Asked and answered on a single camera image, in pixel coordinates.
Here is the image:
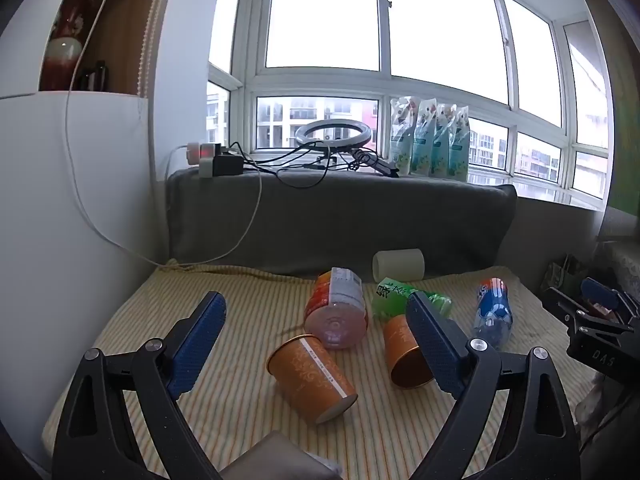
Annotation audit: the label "wooden shelf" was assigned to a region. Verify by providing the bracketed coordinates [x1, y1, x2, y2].
[37, 0, 166, 97]

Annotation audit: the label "white window frame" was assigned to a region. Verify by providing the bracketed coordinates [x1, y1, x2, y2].
[207, 0, 613, 211]

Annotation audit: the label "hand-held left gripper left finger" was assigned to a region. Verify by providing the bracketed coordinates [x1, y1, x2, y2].
[51, 290, 228, 480]

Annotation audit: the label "white power strip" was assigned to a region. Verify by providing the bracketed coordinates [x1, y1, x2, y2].
[186, 142, 223, 179]

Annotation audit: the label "white cable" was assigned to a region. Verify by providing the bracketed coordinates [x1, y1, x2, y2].
[65, 0, 263, 273]

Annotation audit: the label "green label plastic bottle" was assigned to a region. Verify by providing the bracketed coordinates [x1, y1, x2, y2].
[371, 277, 453, 323]

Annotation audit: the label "white paper roll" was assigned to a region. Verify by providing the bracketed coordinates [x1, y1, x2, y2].
[372, 248, 426, 283]

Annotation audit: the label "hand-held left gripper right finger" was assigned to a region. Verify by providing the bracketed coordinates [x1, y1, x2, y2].
[405, 291, 583, 480]

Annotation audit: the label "yellow striped sheet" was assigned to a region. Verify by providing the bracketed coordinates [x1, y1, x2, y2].
[42, 260, 596, 480]

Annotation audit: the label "ring light with black arm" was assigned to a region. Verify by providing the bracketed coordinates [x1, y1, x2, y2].
[294, 119, 401, 179]

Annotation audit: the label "dark patterned box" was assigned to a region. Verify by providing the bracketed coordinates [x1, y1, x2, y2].
[542, 255, 583, 293]

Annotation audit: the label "orange paper cup white stripe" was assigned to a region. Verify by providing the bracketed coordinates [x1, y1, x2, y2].
[266, 334, 359, 424]

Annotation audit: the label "blue label plastic bottle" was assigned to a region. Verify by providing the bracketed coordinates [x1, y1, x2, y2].
[472, 278, 514, 350]

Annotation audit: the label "dark bottle on shelf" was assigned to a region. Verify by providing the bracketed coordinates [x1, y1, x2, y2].
[75, 60, 111, 93]

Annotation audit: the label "black cables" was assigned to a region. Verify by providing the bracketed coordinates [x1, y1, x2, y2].
[225, 141, 382, 189]

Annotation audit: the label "white cabinet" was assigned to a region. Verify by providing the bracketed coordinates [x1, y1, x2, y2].
[0, 91, 171, 463]

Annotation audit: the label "red juice plastic bottle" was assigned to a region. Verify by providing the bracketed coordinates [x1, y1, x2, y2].
[303, 267, 370, 351]

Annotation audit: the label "red and white vase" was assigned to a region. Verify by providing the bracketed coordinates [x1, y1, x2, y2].
[40, 0, 96, 92]

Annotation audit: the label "grey cloth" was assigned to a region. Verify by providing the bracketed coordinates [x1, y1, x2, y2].
[220, 430, 343, 480]

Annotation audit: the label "grey blanket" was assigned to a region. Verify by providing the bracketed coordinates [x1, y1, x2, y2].
[165, 167, 518, 278]

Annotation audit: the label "green patterned panel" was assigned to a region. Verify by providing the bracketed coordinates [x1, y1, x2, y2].
[607, 75, 640, 216]

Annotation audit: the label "black power adapter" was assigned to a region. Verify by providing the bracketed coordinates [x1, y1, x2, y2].
[213, 152, 246, 177]

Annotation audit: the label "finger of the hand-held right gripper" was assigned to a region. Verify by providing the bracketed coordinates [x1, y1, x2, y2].
[544, 286, 636, 334]
[580, 276, 640, 322]

